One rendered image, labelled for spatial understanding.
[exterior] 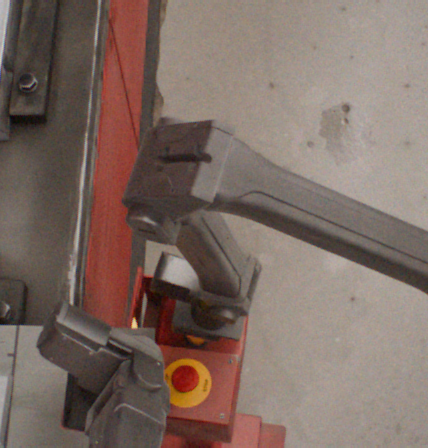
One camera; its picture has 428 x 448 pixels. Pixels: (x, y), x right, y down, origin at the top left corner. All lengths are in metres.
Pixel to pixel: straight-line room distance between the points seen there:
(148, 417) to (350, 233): 0.25
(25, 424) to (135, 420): 0.35
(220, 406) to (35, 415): 0.32
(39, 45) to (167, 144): 0.70
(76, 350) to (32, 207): 0.52
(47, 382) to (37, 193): 0.35
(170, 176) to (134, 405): 0.22
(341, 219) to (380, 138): 1.62
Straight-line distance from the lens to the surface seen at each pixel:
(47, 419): 1.31
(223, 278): 1.26
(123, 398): 1.00
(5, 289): 1.48
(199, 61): 2.70
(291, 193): 0.97
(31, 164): 1.59
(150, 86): 2.61
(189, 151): 0.96
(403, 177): 2.55
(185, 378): 1.50
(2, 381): 1.34
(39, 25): 1.69
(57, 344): 1.07
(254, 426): 2.19
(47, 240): 1.53
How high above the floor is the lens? 2.25
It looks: 65 degrees down
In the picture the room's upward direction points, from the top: 6 degrees counter-clockwise
